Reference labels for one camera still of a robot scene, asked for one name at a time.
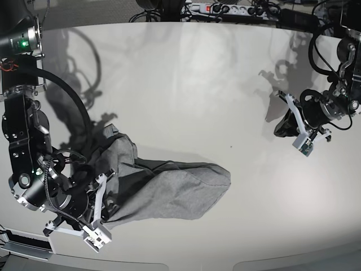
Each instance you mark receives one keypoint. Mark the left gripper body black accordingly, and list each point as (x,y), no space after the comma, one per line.
(318,109)

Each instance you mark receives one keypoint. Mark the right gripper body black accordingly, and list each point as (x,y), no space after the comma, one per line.
(53,191)

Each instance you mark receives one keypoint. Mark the grey t-shirt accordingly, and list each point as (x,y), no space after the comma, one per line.
(142,189)

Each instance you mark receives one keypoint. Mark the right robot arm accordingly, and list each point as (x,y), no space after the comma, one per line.
(23,123)

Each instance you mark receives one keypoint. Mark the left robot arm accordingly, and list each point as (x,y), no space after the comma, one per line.
(346,78)

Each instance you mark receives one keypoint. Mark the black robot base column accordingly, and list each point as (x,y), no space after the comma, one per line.
(171,10)

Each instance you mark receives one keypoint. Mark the black power adapter box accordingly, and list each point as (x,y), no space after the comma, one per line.
(296,20)

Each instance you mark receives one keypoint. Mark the white power strip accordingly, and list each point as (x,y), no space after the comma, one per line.
(220,10)

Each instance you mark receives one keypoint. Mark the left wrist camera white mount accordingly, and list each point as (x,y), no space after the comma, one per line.
(307,139)

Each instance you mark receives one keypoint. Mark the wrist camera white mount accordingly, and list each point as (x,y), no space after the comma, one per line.
(307,139)
(96,235)

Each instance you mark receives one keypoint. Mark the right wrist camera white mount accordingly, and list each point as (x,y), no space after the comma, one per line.
(96,235)

